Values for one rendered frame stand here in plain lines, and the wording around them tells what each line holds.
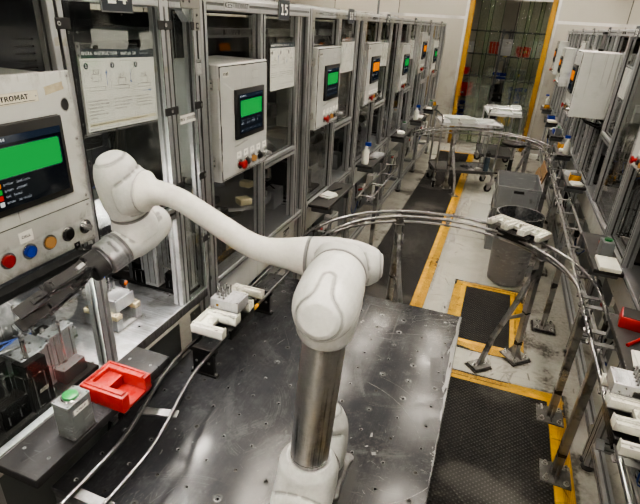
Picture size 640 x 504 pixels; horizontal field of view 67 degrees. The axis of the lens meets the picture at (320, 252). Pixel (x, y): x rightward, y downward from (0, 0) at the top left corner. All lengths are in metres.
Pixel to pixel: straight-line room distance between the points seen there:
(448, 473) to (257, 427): 1.18
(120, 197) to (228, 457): 0.92
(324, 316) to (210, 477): 0.88
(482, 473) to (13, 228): 2.26
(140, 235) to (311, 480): 0.75
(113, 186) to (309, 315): 0.57
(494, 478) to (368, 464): 1.11
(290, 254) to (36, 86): 0.71
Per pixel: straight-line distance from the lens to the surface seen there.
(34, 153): 1.34
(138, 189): 1.22
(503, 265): 4.34
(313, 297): 0.93
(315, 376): 1.10
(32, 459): 1.55
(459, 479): 2.66
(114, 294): 1.93
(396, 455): 1.77
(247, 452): 1.74
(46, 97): 1.38
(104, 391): 1.60
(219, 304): 2.02
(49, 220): 1.42
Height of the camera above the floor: 1.98
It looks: 26 degrees down
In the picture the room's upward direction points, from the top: 3 degrees clockwise
